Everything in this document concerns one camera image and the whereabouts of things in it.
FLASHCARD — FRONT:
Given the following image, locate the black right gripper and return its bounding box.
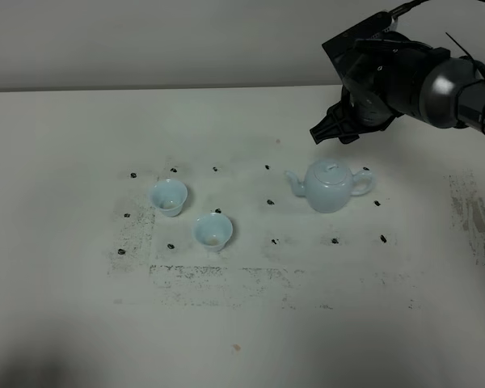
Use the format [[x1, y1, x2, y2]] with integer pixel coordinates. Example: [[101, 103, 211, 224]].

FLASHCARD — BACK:
[[310, 34, 449, 145]]

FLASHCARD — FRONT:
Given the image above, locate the light blue teacup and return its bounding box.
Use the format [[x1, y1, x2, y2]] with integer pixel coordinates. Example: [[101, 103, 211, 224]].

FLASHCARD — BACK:
[[192, 213, 234, 252], [149, 179, 188, 217]]

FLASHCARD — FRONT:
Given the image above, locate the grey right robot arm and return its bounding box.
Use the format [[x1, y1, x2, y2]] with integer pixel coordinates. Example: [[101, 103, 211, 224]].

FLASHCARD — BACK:
[[310, 32, 485, 144]]

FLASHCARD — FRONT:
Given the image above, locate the light blue teacup rear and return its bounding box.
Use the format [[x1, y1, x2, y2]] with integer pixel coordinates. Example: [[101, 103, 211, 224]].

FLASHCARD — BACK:
[[149, 179, 188, 217]]

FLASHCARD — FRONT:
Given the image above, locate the light blue porcelain teapot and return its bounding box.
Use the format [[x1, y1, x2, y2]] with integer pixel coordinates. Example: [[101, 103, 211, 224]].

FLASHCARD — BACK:
[[285, 158, 376, 213]]

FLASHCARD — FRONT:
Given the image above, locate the light blue teacup front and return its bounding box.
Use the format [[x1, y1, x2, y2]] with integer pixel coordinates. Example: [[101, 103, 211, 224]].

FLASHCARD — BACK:
[[192, 213, 234, 252]]

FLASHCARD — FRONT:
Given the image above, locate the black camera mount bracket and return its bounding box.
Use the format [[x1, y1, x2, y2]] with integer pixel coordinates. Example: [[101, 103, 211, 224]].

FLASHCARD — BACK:
[[322, 11, 397, 84]]

